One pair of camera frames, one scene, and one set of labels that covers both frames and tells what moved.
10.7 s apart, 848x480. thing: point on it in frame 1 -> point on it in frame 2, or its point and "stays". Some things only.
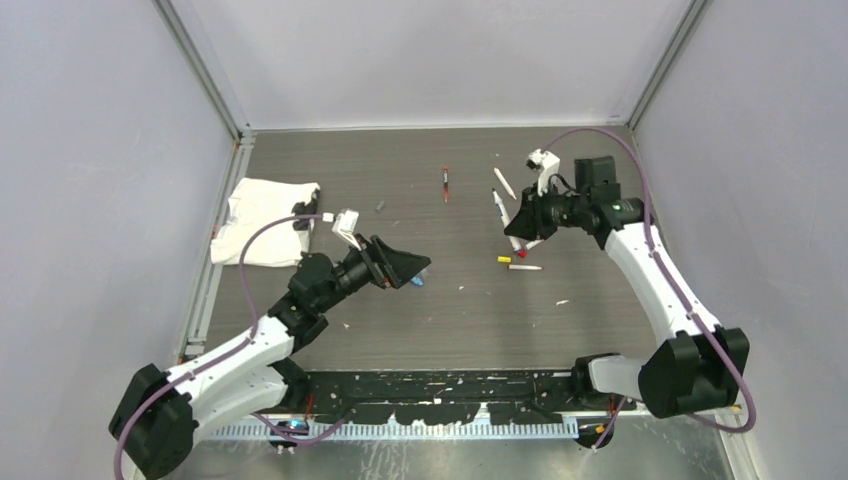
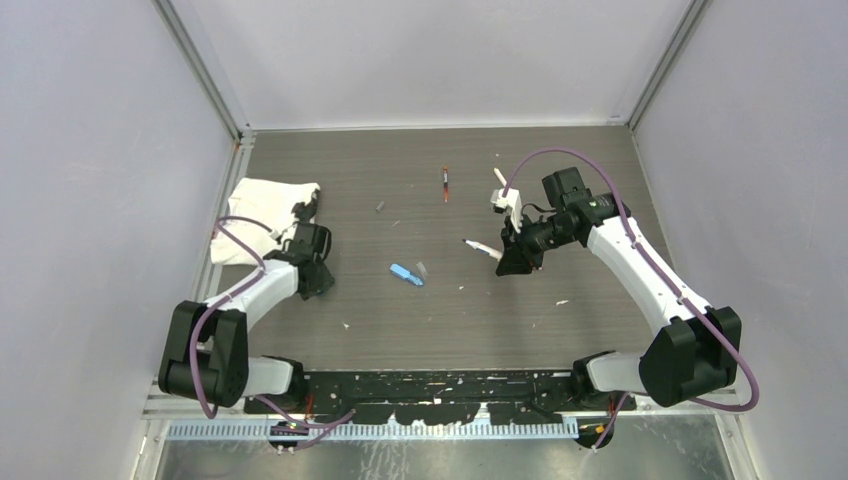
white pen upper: (508, 187) stays
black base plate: (507, 398) stays
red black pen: (445, 184) stays
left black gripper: (388, 267) -> (325, 283)
